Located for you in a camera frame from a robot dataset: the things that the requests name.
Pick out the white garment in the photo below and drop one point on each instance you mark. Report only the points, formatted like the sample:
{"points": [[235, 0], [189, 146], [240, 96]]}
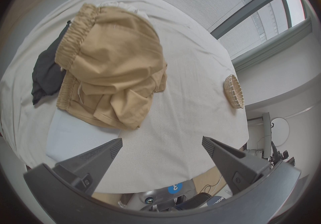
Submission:
{"points": [[125, 8]]}

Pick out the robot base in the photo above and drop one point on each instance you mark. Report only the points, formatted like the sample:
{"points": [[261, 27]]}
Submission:
{"points": [[140, 200]]}

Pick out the tan shorts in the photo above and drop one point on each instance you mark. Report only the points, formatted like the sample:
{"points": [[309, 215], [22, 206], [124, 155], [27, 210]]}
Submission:
{"points": [[117, 62]]}

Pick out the pale blue garment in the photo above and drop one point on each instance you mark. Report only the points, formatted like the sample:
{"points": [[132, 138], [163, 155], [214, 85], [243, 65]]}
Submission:
{"points": [[75, 137]]}

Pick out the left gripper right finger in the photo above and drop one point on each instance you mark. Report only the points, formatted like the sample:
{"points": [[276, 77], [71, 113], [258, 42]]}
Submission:
{"points": [[230, 165]]}

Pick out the round woven basket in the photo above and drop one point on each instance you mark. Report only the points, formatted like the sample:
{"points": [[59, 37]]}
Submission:
{"points": [[234, 92]]}

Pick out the bed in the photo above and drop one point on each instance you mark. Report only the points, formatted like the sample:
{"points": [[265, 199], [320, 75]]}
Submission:
{"points": [[188, 79]]}

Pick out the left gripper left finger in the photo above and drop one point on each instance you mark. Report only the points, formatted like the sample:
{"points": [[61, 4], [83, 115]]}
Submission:
{"points": [[100, 157]]}

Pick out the black garment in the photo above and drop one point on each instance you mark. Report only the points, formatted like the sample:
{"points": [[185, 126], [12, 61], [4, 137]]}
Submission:
{"points": [[47, 74]]}

